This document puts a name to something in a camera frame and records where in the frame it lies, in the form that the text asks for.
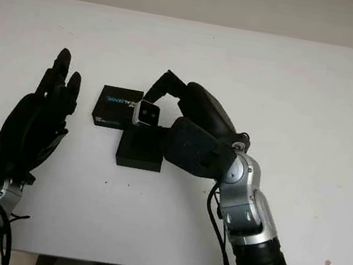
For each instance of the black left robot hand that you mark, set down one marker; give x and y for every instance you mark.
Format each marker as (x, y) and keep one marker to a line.
(33, 123)

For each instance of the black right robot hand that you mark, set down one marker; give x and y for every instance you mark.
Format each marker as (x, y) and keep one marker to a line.
(207, 110)

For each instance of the black RealSense box lid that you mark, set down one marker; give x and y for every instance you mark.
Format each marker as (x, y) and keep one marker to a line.
(114, 102)

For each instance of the black box base foam insert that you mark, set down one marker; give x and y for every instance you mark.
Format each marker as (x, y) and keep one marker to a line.
(138, 160)

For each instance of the small silver square camera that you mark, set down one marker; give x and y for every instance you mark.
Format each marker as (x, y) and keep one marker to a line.
(147, 114)

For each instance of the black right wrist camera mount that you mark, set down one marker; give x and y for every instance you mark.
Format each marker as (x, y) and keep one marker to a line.
(190, 148)

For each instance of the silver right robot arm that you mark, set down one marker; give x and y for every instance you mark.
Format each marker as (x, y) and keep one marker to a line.
(254, 232)

